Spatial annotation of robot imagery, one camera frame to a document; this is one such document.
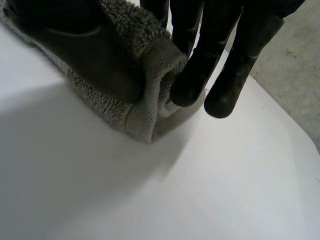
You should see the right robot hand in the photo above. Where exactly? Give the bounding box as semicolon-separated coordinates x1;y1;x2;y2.
1;0;306;119

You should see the grey towel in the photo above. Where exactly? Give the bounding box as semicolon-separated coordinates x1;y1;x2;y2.
0;0;208;145

